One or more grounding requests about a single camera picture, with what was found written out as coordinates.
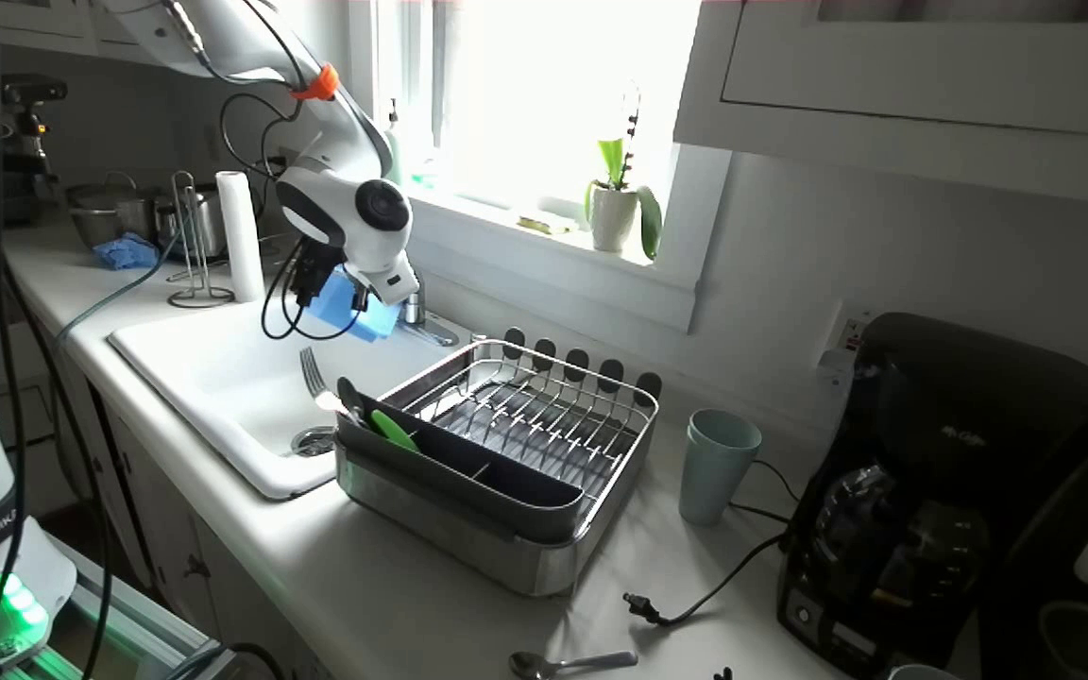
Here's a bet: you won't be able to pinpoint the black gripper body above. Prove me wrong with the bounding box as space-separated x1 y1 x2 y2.
292 241 351 305

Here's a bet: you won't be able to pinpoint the white paper towel roll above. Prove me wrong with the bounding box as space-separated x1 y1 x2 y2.
210 168 267 305

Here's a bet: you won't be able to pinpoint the metal paper towel holder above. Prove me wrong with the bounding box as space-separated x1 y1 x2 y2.
164 168 241 315

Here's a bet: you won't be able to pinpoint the metal canister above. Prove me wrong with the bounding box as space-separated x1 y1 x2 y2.
147 186 232 264

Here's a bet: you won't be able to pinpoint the white kitchen sink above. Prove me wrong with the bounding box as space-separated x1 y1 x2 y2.
103 279 477 507

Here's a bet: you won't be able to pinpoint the chrome sink drain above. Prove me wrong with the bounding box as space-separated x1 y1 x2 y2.
287 422 340 463

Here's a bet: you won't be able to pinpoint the green utensil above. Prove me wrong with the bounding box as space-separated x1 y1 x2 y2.
363 403 423 463

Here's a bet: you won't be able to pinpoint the blue crumpled glove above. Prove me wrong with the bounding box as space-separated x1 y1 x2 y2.
92 230 167 276

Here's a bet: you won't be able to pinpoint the glass jar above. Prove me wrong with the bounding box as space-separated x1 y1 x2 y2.
60 177 147 255

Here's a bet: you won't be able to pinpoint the black utensil caddy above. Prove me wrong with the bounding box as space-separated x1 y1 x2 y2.
332 375 591 514

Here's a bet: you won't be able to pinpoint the white base cabinet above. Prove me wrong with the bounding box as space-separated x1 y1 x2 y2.
0 274 326 680

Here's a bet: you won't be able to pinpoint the potted orchid white pot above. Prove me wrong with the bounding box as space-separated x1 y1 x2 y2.
581 104 670 264

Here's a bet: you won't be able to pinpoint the metal robot stand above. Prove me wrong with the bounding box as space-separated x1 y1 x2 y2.
35 526 241 680

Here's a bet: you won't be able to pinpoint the pale teal plastic cup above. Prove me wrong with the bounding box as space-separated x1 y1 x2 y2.
676 403 767 533

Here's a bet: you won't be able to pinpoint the black coffee maker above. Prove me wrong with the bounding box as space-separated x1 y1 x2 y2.
773 310 1088 680

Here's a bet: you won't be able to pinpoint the black kitchen appliance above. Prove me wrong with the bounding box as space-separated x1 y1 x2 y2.
977 412 1088 680

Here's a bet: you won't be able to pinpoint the metal wire dish rack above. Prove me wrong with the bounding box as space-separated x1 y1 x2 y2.
327 332 664 606

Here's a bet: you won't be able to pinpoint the black loose power cord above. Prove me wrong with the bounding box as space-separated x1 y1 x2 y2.
620 458 801 633

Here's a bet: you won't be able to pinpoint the white wall outlet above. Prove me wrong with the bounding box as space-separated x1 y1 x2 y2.
811 298 876 385

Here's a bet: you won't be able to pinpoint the white wall cabinet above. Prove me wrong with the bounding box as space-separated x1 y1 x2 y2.
672 0 1088 217

